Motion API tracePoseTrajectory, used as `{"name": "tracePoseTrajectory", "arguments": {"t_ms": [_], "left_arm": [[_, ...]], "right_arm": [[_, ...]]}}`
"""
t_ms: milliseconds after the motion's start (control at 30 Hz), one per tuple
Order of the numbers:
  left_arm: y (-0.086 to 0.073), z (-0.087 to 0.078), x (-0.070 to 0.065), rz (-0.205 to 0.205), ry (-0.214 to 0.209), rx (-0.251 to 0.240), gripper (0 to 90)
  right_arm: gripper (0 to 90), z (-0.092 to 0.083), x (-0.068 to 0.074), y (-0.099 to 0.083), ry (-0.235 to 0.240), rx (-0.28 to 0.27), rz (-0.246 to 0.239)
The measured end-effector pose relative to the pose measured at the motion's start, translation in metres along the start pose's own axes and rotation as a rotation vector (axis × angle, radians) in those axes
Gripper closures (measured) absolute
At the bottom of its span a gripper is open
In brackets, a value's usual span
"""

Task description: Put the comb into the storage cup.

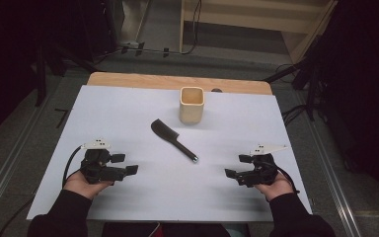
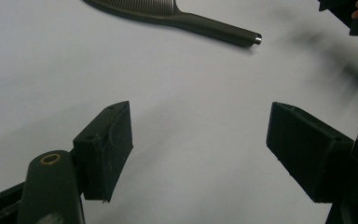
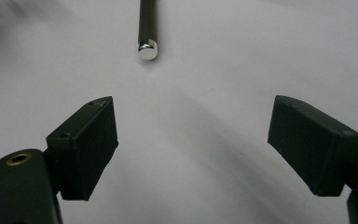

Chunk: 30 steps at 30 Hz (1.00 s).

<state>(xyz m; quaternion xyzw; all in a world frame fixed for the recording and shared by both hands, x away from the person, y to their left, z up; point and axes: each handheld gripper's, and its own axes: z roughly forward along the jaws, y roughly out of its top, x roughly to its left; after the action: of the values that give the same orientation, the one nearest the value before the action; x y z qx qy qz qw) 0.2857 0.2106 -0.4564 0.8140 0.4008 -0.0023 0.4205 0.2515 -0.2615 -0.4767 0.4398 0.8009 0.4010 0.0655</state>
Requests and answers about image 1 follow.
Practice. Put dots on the power strip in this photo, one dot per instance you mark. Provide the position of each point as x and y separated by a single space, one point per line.
131 43

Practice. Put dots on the black metal stand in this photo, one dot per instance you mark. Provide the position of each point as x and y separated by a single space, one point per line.
41 75
312 89

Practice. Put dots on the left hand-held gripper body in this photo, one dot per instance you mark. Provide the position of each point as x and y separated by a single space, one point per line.
93 164

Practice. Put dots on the white table board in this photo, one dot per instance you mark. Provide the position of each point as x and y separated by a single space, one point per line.
128 112

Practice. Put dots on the beige square cup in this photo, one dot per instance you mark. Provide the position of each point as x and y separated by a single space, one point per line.
191 112

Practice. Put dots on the metal floor rail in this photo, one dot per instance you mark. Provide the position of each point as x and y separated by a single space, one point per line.
10 164
335 184

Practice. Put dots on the person's left hand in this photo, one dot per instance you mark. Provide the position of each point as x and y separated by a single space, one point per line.
79 186

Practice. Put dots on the light wooden shelf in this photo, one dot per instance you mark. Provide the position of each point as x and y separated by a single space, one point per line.
243 16

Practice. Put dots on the person's right hand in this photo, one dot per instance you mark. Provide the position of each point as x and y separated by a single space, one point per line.
276 189

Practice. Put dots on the black comb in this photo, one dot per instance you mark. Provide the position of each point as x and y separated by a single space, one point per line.
164 131

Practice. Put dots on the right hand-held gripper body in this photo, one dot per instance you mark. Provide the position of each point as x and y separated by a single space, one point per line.
263 169

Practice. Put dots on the dark curtain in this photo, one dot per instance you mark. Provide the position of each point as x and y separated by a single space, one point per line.
365 82
29 26

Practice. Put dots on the wooden table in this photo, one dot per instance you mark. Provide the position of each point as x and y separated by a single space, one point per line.
128 80

